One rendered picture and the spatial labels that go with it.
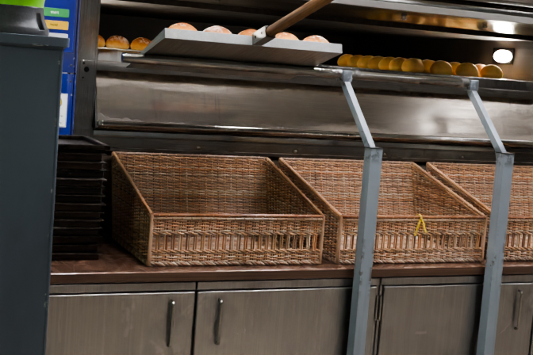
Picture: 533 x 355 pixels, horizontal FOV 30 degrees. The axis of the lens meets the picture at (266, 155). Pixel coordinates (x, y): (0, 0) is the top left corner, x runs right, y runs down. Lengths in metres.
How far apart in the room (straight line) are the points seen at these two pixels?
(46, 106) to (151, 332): 0.91
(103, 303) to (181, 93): 0.87
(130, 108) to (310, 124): 0.65
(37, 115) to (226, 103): 1.32
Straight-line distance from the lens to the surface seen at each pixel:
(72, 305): 2.75
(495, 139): 3.26
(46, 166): 2.17
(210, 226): 2.87
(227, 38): 2.79
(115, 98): 3.25
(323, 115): 3.52
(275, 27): 2.69
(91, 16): 3.22
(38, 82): 2.15
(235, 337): 2.93
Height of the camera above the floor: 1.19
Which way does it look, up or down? 6 degrees down
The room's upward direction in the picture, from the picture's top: 5 degrees clockwise
